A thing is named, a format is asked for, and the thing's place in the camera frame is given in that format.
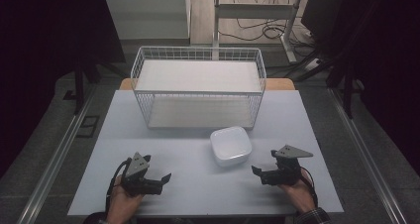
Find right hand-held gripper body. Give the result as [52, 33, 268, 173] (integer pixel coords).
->
[260, 144, 314, 187]

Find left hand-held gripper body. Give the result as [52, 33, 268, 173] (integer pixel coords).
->
[120, 152, 164, 197]

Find white square bowl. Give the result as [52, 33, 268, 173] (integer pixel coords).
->
[209, 125, 254, 168]

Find white wire shelf rack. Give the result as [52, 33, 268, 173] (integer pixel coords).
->
[130, 46, 267, 131]

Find person's right hand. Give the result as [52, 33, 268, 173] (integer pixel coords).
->
[278, 169, 317, 215]

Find person's left hand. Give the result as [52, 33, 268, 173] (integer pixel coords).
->
[105, 183, 146, 224]

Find plaid shirt sleeve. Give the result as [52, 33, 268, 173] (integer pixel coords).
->
[295, 206, 333, 224]

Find dark shirt sleeve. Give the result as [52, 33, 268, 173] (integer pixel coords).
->
[82, 211, 110, 224]

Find white power strip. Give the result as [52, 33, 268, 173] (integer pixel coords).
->
[304, 57, 321, 71]

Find black stand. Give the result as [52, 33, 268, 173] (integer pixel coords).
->
[62, 56, 128, 116]
[295, 0, 380, 120]

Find white cabinet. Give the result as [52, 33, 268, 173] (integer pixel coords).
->
[102, 0, 192, 41]

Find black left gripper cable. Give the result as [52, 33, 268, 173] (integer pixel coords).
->
[104, 157, 133, 215]

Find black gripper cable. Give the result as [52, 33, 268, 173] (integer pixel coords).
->
[299, 167, 320, 208]
[104, 157, 133, 215]

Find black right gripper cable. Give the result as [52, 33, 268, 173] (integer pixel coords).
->
[299, 167, 320, 208]

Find metal floor rail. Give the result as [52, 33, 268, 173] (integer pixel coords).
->
[16, 84, 97, 224]
[327, 87, 408, 224]

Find black floor cables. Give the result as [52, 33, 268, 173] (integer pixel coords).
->
[217, 0, 320, 78]

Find white metal desk frame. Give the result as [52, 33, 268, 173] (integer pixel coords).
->
[211, 0, 304, 63]

